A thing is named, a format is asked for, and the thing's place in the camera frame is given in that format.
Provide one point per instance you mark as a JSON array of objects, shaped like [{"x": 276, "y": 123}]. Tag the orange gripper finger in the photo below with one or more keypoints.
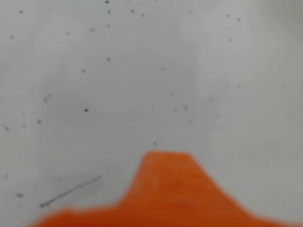
[{"x": 170, "y": 194}]

